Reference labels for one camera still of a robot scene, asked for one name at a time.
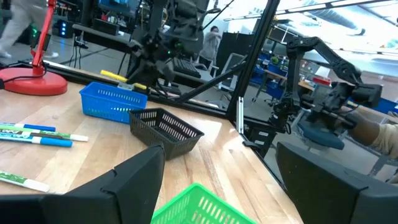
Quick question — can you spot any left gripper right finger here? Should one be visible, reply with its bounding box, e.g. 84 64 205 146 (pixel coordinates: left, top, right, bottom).
276 141 398 224

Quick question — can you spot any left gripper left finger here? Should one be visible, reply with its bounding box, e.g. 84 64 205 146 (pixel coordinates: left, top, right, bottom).
0 142 166 224

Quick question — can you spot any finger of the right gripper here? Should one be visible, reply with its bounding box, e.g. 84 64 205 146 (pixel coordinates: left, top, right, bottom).
127 60 147 86
157 61 175 83

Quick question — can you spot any yellow marker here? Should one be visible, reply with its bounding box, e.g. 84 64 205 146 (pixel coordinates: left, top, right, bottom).
99 69 147 91

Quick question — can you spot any green whiteboard marker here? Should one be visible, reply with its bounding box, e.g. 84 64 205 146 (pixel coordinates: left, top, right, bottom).
0 124 90 142
0 170 51 194

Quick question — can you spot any blue whiteboard marker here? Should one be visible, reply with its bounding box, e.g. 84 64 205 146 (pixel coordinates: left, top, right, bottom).
0 121 57 133
0 133 74 148

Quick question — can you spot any person's forearm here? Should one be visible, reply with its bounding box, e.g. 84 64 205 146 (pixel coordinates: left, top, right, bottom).
349 119 398 160

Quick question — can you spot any black keyboard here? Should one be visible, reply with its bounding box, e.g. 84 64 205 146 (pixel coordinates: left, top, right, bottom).
172 57 202 79

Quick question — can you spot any blue plastic basket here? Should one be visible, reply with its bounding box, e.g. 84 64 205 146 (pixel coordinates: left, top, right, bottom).
79 82 149 124

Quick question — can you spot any grey desk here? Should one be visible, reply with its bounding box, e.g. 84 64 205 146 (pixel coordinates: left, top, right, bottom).
72 23 215 90

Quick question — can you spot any person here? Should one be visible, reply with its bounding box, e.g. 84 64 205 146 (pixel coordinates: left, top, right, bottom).
198 26 222 70
0 0 60 60

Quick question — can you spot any blue office chair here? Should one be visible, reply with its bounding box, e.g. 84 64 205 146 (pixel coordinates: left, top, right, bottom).
297 119 345 151

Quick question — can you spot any grey office chair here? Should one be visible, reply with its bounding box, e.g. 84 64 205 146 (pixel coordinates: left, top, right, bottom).
217 52 246 103

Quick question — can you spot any black plastic basket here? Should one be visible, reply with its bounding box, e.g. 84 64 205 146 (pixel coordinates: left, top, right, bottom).
129 107 205 161

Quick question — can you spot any person's hand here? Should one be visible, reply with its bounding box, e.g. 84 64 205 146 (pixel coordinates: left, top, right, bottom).
340 107 361 131

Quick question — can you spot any black computer tower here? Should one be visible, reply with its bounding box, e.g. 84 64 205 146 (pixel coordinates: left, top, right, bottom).
52 18 74 40

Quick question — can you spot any black control box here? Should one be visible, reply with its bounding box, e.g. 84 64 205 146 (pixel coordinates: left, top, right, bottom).
242 119 277 158

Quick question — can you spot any green plastic basket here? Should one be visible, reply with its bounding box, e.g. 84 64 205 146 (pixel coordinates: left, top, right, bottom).
150 182 257 224

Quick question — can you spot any red desk lamp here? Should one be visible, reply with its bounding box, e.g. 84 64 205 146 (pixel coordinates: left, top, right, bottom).
0 0 68 96

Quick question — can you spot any blue storage bin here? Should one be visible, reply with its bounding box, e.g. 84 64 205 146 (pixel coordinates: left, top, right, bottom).
248 51 299 100

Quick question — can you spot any silver aluminium bracket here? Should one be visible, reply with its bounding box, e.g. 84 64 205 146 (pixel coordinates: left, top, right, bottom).
236 96 245 134

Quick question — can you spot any black aluminium table frame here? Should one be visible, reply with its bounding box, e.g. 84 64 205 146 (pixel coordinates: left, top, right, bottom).
18 0 290 190

